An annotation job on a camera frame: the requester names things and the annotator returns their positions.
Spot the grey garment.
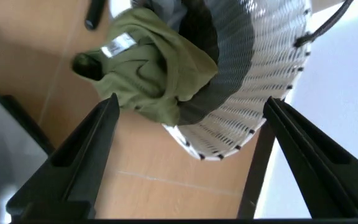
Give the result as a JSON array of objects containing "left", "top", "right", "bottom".
[{"left": 131, "top": 0, "right": 188, "bottom": 32}]

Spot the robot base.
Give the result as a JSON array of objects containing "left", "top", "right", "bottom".
[{"left": 0, "top": 84, "right": 56, "bottom": 224}]

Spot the green shirt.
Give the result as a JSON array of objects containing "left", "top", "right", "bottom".
[{"left": 71, "top": 7, "right": 219, "bottom": 127}]

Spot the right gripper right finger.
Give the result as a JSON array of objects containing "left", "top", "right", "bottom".
[{"left": 262, "top": 96, "right": 358, "bottom": 219}]

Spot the white laundry basket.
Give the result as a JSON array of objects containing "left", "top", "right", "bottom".
[{"left": 162, "top": 0, "right": 356, "bottom": 162}]

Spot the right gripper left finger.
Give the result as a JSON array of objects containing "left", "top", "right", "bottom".
[{"left": 6, "top": 93, "right": 121, "bottom": 220}]

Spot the black clothes rack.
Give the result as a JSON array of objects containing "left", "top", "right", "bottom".
[{"left": 84, "top": 0, "right": 276, "bottom": 219}]

